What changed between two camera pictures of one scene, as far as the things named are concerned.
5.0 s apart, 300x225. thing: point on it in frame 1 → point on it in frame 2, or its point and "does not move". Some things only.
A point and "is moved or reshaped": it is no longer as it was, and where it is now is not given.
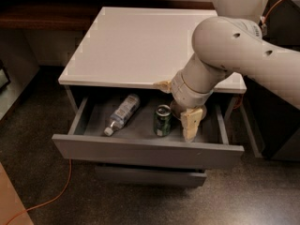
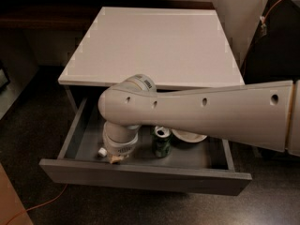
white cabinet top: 140,47 does not move
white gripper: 185,93 → 121,147
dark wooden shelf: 57,13 does not move
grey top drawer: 136,142 is moved or reshaped
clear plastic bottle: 123,113 is moved or reshaped
